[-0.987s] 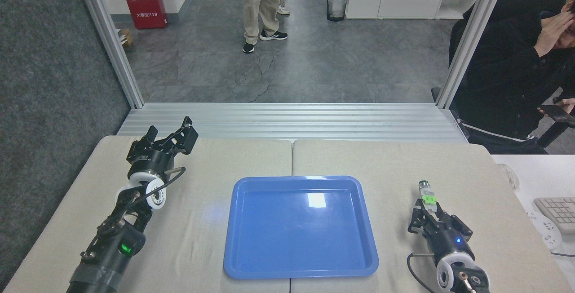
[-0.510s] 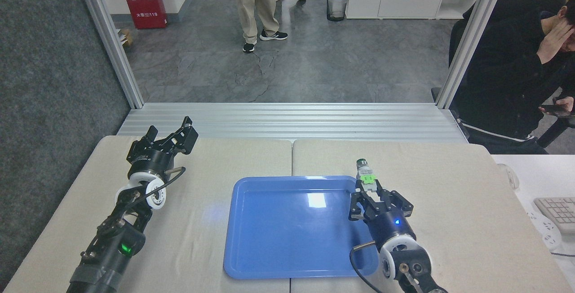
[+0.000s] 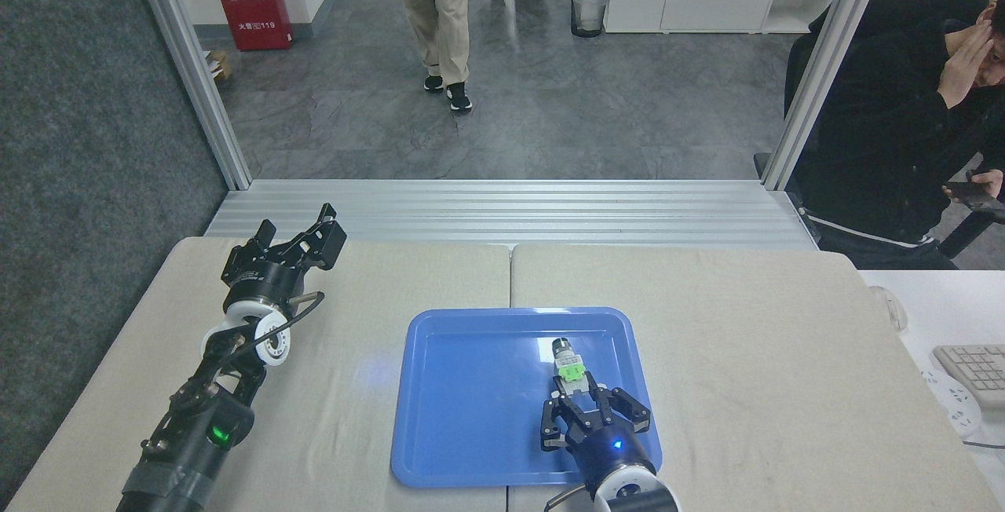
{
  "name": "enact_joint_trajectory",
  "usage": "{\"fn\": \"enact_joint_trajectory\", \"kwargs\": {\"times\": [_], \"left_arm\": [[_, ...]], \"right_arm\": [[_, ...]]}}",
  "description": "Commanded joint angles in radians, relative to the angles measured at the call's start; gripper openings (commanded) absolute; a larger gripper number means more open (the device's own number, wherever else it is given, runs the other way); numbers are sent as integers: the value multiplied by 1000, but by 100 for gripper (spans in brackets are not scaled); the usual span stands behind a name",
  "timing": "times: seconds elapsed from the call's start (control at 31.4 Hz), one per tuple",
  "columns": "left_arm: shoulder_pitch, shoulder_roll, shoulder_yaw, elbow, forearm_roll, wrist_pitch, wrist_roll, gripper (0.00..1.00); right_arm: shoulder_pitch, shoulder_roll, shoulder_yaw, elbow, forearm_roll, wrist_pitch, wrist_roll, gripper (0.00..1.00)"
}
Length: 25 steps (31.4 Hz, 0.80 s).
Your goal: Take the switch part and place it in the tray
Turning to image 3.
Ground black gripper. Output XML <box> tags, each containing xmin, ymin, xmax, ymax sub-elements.
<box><xmin>539</xmin><ymin>385</ymin><xmax>657</xmax><ymax>492</ymax></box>
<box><xmin>221</xmin><ymin>203</ymin><xmax>348</xmax><ymax>310</ymax></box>

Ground green and white switch part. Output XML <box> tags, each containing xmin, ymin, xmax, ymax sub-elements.
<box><xmin>550</xmin><ymin>337</ymin><xmax>594</xmax><ymax>401</ymax></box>

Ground dark mobile phone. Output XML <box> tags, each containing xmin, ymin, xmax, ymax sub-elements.
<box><xmin>945</xmin><ymin>180</ymin><xmax>1000</xmax><ymax>211</ymax></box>

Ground blue plastic tray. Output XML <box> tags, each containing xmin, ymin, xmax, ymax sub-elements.
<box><xmin>390</xmin><ymin>307</ymin><xmax>663</xmax><ymax>488</ymax></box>

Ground person's left hand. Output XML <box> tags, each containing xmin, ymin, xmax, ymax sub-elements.
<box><xmin>948</xmin><ymin>169</ymin><xmax>1005</xmax><ymax>205</ymax></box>

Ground person's right hand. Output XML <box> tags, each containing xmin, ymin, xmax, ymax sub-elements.
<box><xmin>937</xmin><ymin>13</ymin><xmax>997</xmax><ymax>109</ymax></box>

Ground small cardboard box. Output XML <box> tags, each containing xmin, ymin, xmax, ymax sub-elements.
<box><xmin>203</xmin><ymin>49</ymin><xmax>234</xmax><ymax>83</ymax></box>

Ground red fire extinguisher box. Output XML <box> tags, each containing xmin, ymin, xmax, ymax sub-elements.
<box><xmin>206</xmin><ymin>0</ymin><xmax>294</xmax><ymax>52</ymax></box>

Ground person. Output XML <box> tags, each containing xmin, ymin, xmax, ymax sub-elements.
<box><xmin>364</xmin><ymin>0</ymin><xmax>482</xmax><ymax>115</ymax></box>
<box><xmin>785</xmin><ymin>0</ymin><xmax>1005</xmax><ymax>270</ymax></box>

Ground white computer mouse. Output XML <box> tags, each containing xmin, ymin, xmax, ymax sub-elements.
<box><xmin>879</xmin><ymin>286</ymin><xmax>909</xmax><ymax>331</ymax></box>

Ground white power strip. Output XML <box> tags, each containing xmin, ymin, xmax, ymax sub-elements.
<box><xmin>920</xmin><ymin>371</ymin><xmax>984</xmax><ymax>439</ymax></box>

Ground white desk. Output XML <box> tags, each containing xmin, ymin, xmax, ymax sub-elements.
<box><xmin>860</xmin><ymin>269</ymin><xmax>1005</xmax><ymax>512</ymax></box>

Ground dark mesh trash bin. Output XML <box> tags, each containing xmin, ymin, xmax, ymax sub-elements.
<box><xmin>570</xmin><ymin>0</ymin><xmax>610</xmax><ymax>38</ymax></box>

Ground white keyboard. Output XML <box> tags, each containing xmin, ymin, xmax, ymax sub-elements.
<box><xmin>933</xmin><ymin>344</ymin><xmax>1005</xmax><ymax>411</ymax></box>

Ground silver aluminium post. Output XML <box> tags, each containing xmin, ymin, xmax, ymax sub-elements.
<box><xmin>126</xmin><ymin>0</ymin><xmax>253</xmax><ymax>191</ymax></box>
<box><xmin>760</xmin><ymin>0</ymin><xmax>893</xmax><ymax>192</ymax></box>

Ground silver aluminium rail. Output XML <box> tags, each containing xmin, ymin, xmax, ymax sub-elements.
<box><xmin>204</xmin><ymin>179</ymin><xmax>819</xmax><ymax>248</ymax></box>

